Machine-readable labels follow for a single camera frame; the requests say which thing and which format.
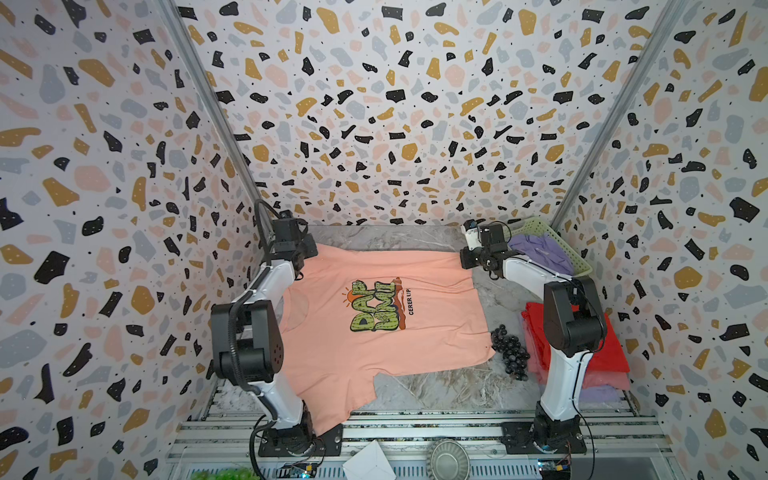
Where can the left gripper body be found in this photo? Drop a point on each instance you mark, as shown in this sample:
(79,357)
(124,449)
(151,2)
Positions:
(304,248)

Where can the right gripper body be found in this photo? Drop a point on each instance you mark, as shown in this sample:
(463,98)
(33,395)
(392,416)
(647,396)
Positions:
(472,258)

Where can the pink graphic t-shirt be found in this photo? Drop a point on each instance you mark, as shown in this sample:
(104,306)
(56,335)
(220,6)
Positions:
(357,314)

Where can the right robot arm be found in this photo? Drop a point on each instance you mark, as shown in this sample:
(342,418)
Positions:
(574,326)

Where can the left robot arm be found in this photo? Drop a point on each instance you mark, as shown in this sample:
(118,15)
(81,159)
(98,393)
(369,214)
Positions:
(248,349)

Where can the purple t-shirt in basket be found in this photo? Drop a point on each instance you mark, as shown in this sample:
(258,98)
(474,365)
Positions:
(544,250)

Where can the green plastic basket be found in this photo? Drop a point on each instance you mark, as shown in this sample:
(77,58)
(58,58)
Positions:
(535,226)

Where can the black grape bunch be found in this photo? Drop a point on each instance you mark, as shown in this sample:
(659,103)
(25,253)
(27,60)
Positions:
(513,354)

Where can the folded red t-shirt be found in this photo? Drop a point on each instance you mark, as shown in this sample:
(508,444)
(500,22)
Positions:
(609,359)

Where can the folded lilac t-shirt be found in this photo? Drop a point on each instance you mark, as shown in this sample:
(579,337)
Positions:
(600,394)

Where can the grey ribbed plate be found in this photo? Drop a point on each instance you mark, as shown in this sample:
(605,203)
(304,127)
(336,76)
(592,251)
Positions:
(448,460)

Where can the white paper sheet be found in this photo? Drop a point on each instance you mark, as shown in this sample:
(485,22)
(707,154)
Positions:
(370,463)

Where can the green artificial grass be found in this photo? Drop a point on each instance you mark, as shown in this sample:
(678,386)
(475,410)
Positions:
(225,474)

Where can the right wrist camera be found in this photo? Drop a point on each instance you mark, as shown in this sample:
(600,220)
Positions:
(470,231)

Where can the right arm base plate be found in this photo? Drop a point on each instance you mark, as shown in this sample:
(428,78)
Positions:
(542,437)

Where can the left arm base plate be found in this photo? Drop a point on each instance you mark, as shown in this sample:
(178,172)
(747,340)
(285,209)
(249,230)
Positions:
(298,441)

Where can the aluminium rail frame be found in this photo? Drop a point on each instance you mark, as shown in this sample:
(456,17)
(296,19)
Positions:
(619,446)

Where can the circuit board with wires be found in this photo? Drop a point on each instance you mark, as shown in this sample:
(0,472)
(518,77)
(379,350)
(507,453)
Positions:
(301,470)

